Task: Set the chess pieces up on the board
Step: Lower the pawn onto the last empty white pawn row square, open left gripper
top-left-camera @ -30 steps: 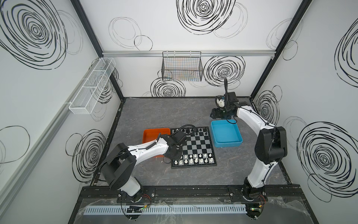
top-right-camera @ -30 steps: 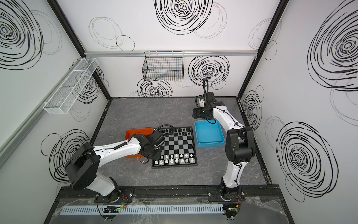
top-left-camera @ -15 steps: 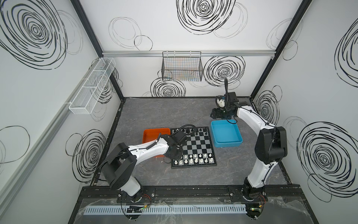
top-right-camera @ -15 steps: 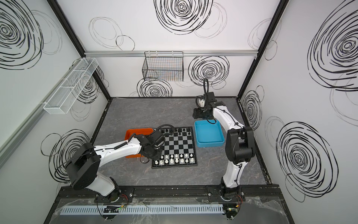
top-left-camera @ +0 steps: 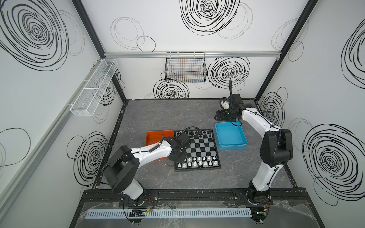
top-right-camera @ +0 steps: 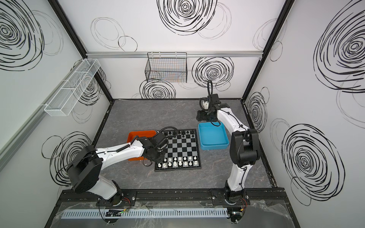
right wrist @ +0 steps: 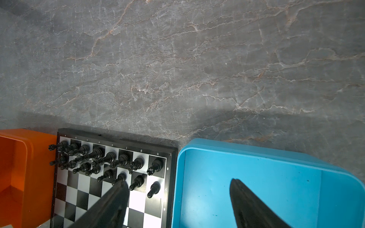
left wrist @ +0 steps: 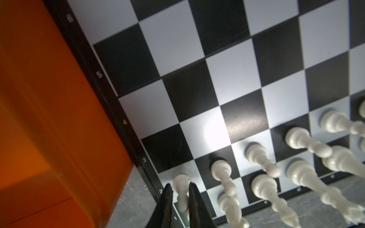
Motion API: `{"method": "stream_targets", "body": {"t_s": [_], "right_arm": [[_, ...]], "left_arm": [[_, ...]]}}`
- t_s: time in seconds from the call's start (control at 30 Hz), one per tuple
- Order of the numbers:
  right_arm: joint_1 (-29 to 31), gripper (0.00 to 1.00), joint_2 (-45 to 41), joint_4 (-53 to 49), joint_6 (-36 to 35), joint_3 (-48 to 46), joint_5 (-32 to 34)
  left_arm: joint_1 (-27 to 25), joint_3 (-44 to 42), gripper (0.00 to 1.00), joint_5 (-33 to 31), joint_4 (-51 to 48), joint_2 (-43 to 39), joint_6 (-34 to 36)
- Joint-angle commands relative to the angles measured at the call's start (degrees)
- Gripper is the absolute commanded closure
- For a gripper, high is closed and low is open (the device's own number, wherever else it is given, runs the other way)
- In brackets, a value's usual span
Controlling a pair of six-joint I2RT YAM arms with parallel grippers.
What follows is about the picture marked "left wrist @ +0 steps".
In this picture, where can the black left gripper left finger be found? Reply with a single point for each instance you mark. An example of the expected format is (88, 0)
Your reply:
(161, 217)

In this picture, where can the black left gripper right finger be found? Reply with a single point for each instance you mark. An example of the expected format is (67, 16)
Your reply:
(198, 214)

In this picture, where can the black white chess board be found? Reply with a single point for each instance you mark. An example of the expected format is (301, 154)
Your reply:
(186, 83)

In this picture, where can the orange plastic tray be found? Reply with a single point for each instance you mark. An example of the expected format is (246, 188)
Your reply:
(63, 164)

